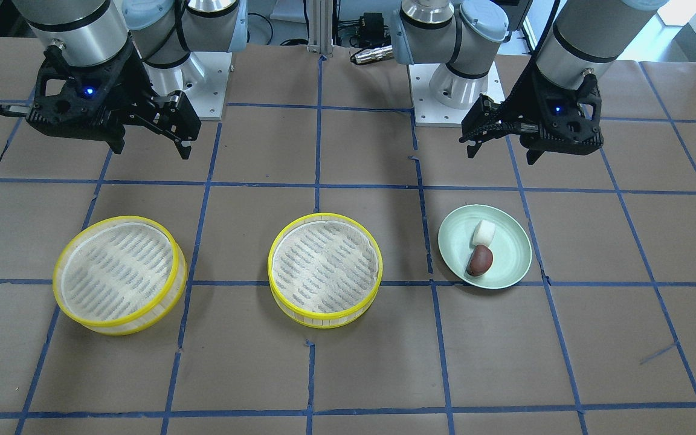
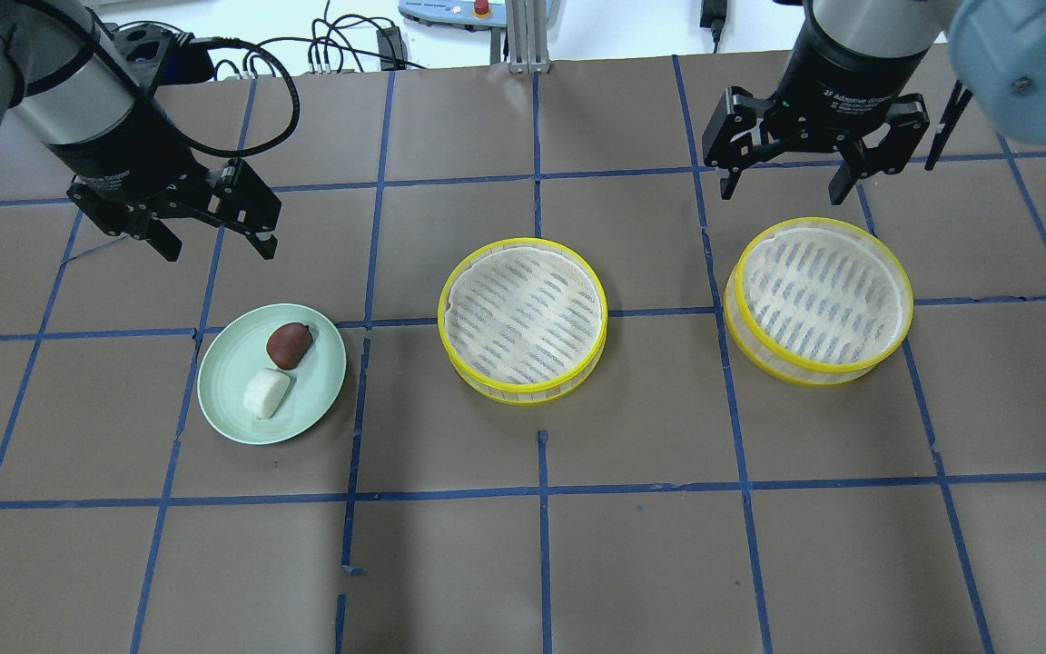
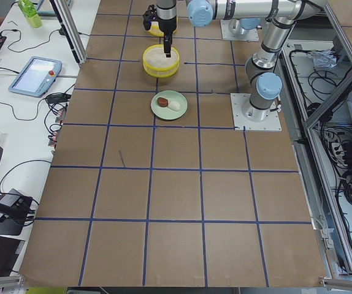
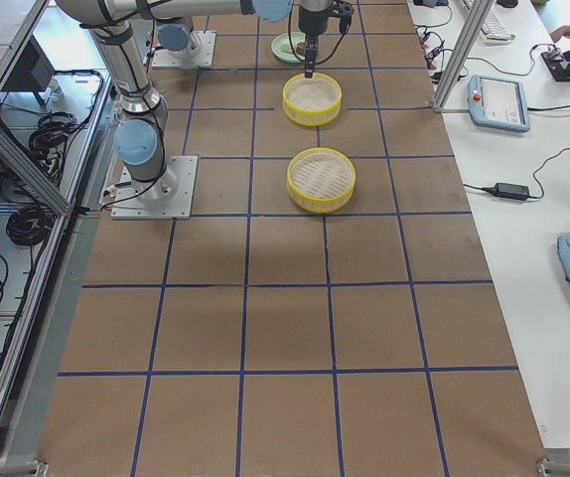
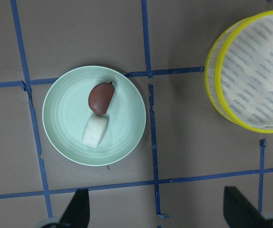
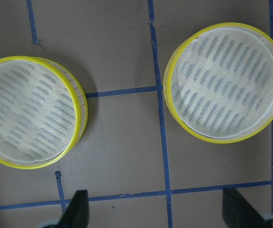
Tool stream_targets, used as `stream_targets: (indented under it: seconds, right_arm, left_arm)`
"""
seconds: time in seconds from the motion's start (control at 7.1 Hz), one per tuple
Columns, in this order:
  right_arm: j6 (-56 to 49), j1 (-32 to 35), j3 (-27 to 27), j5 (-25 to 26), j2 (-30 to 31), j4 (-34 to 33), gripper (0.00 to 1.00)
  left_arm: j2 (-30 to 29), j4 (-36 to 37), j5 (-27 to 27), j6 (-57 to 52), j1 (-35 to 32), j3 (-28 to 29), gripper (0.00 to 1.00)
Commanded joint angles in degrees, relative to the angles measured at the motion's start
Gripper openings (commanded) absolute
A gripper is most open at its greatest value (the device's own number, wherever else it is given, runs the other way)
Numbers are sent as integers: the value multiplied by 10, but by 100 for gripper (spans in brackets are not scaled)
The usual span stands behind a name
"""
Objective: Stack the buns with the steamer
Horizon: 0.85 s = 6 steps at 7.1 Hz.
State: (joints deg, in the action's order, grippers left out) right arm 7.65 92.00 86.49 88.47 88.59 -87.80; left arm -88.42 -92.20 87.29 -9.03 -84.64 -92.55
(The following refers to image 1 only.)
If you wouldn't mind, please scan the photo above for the dark red bun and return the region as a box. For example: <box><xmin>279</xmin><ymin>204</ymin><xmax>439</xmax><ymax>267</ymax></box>
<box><xmin>466</xmin><ymin>244</ymin><xmax>494</xmax><ymax>277</ymax></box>

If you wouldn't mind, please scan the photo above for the white steamed bun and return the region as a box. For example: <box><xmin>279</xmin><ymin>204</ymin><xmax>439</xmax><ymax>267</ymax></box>
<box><xmin>471</xmin><ymin>219</ymin><xmax>497</xmax><ymax>247</ymax></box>

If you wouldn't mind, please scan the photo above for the silver flashlight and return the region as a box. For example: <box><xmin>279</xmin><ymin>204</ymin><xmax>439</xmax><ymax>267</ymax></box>
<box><xmin>350</xmin><ymin>46</ymin><xmax>394</xmax><ymax>65</ymax></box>

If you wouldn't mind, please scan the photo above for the light green plate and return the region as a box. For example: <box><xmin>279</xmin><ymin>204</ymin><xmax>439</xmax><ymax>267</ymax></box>
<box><xmin>437</xmin><ymin>204</ymin><xmax>533</xmax><ymax>289</ymax></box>

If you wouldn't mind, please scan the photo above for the yellow steamer basket middle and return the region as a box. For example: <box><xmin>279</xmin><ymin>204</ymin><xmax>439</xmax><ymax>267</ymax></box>
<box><xmin>267</xmin><ymin>213</ymin><xmax>384</xmax><ymax>329</ymax></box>

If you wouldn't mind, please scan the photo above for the aluminium frame post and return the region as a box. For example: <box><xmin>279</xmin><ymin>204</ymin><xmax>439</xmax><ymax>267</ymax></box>
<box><xmin>304</xmin><ymin>1</ymin><xmax>336</xmax><ymax>59</ymax></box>

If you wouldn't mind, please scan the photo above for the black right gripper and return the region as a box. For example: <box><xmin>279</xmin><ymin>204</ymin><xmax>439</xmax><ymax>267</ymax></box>
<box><xmin>0</xmin><ymin>43</ymin><xmax>201</xmax><ymax>160</ymax></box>

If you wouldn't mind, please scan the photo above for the black power adapter box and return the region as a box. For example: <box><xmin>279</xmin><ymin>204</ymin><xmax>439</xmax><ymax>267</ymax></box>
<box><xmin>357</xmin><ymin>12</ymin><xmax>385</xmax><ymax>40</ymax></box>

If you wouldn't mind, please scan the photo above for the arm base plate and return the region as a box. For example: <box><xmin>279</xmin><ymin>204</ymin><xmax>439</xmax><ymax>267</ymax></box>
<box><xmin>408</xmin><ymin>64</ymin><xmax>505</xmax><ymax>127</ymax></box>
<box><xmin>181</xmin><ymin>52</ymin><xmax>233</xmax><ymax>121</ymax></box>

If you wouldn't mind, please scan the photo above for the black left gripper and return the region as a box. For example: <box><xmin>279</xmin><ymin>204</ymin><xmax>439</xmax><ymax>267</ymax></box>
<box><xmin>459</xmin><ymin>66</ymin><xmax>604</xmax><ymax>165</ymax></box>

